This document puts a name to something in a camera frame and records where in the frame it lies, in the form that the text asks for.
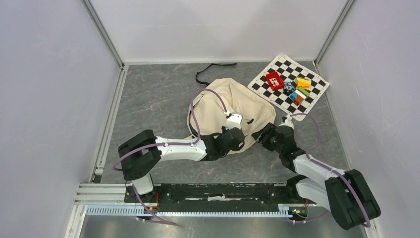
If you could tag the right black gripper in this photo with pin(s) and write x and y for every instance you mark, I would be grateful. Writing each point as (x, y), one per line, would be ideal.
(269, 130)

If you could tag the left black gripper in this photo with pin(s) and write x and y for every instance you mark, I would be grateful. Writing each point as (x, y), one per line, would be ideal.
(224, 130)

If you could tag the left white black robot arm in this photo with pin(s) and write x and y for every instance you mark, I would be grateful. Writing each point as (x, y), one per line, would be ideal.
(141, 153)

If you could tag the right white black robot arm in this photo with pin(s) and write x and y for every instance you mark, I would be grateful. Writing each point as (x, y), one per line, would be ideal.
(345, 194)

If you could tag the blue orange toy block stack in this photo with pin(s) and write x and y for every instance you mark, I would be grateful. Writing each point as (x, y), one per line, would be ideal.
(297, 97)

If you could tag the red toy block house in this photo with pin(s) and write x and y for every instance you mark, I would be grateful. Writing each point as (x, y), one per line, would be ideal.
(275, 81)

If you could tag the blue owl toy figure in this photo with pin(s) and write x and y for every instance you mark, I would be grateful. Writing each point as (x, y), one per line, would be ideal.
(288, 87)

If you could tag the green orange toy block stack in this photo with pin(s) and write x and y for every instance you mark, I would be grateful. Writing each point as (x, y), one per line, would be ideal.
(302, 85)

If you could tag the black white checkerboard mat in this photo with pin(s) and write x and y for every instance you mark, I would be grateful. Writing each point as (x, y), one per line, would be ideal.
(288, 70)

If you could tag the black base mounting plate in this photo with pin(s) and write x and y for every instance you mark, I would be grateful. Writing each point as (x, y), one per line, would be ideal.
(220, 197)

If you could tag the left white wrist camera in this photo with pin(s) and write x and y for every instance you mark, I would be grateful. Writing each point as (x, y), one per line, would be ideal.
(233, 120)

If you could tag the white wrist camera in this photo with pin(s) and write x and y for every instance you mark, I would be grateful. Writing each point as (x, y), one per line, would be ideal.
(287, 121)
(233, 120)

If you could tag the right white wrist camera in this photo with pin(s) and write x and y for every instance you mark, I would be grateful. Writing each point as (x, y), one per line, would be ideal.
(287, 121)

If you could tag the white slotted cable duct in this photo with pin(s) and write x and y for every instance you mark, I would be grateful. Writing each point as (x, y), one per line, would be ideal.
(139, 211)

